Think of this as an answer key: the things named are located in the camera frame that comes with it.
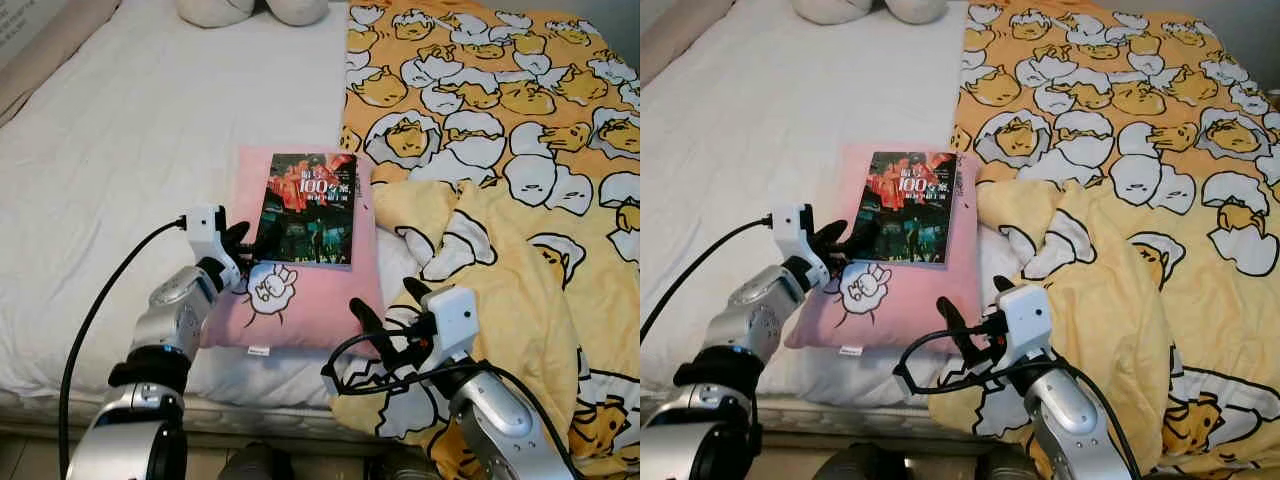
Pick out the grey quilted mattress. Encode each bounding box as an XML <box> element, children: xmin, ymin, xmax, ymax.
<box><xmin>0</xmin><ymin>390</ymin><xmax>341</xmax><ymax>441</ymax></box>
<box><xmin>640</xmin><ymin>385</ymin><xmax>936</xmax><ymax>441</ymax></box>

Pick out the white quilted bed sheet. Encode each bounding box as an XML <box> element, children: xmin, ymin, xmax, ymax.
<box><xmin>0</xmin><ymin>0</ymin><xmax>421</xmax><ymax>406</ymax></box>
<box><xmin>640</xmin><ymin>0</ymin><xmax>1011</xmax><ymax>401</ymax></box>

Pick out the dark grey robot torso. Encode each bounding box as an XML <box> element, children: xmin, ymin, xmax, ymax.
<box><xmin>810</xmin><ymin>440</ymin><xmax>1041</xmax><ymax>480</ymax></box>
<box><xmin>215</xmin><ymin>440</ymin><xmax>451</xmax><ymax>480</ymax></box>

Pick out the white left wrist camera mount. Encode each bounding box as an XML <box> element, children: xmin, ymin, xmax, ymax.
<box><xmin>772</xmin><ymin>203</ymin><xmax>816</xmax><ymax>263</ymax></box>
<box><xmin>183</xmin><ymin>205</ymin><xmax>229</xmax><ymax>266</ymax></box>

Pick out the dark red-green paperback book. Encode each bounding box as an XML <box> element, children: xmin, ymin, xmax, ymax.
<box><xmin>855</xmin><ymin>150</ymin><xmax>959</xmax><ymax>267</ymax></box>
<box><xmin>252</xmin><ymin>152</ymin><xmax>358</xmax><ymax>271</ymax></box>

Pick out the cream plush toy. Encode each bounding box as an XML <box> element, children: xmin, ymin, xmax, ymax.
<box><xmin>175</xmin><ymin>0</ymin><xmax>331</xmax><ymax>29</ymax></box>
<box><xmin>792</xmin><ymin>0</ymin><xmax>949</xmax><ymax>26</ymax></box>

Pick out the beige padded bed rail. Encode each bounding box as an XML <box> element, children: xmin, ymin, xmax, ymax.
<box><xmin>0</xmin><ymin>0</ymin><xmax>123</xmax><ymax>129</ymax></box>
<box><xmin>640</xmin><ymin>0</ymin><xmax>736</xmax><ymax>86</ymax></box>

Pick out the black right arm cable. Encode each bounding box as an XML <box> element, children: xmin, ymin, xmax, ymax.
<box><xmin>893</xmin><ymin>325</ymin><xmax>1141</xmax><ymax>480</ymax></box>
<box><xmin>320</xmin><ymin>325</ymin><xmax>581</xmax><ymax>480</ymax></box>

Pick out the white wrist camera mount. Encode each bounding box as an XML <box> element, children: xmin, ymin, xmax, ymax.
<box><xmin>183</xmin><ymin>205</ymin><xmax>229</xmax><ymax>266</ymax></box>
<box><xmin>998</xmin><ymin>283</ymin><xmax>1053</xmax><ymax>366</ymax></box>
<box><xmin>425</xmin><ymin>287</ymin><xmax>479</xmax><ymax>366</ymax></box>
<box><xmin>772</xmin><ymin>203</ymin><xmax>816</xmax><ymax>263</ymax></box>

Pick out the pink cartoon pillow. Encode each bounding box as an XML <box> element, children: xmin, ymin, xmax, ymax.
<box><xmin>785</xmin><ymin>140</ymin><xmax>986</xmax><ymax>353</ymax></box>
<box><xmin>200</xmin><ymin>143</ymin><xmax>386</xmax><ymax>356</ymax></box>

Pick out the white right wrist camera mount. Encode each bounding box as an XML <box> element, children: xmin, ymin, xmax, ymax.
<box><xmin>425</xmin><ymin>287</ymin><xmax>479</xmax><ymax>366</ymax></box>
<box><xmin>998</xmin><ymin>283</ymin><xmax>1053</xmax><ymax>366</ymax></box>

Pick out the yellow egg-print blanket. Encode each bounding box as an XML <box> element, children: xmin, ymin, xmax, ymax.
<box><xmin>925</xmin><ymin>3</ymin><xmax>1280</xmax><ymax>476</ymax></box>
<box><xmin>328</xmin><ymin>3</ymin><xmax>641</xmax><ymax>480</ymax></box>

